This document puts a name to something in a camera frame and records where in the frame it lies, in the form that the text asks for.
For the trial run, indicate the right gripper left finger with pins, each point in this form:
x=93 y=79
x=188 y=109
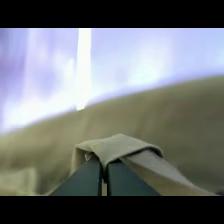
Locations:
x=85 y=180

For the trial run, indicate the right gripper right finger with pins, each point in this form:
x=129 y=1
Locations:
x=126 y=181

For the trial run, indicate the khaki garment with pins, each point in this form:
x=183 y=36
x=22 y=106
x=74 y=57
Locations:
x=173 y=126

